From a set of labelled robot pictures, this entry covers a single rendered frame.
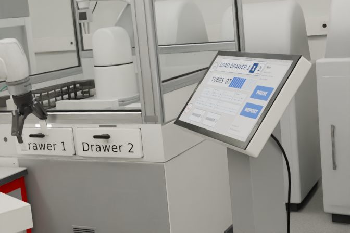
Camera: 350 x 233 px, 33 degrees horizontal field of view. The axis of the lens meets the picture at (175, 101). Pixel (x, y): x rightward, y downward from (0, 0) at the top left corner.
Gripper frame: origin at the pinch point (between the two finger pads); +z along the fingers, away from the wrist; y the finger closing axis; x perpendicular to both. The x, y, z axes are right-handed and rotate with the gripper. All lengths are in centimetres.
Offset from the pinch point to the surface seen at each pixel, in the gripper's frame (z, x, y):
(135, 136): 1.4, -41.3, 7.9
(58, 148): 6.8, -4.4, 6.8
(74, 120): -3.8, -12.9, 10.6
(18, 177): 16.6, 13.1, -1.3
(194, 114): -11, -71, 1
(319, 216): 125, -65, 157
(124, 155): 8.7, -35.6, 6.4
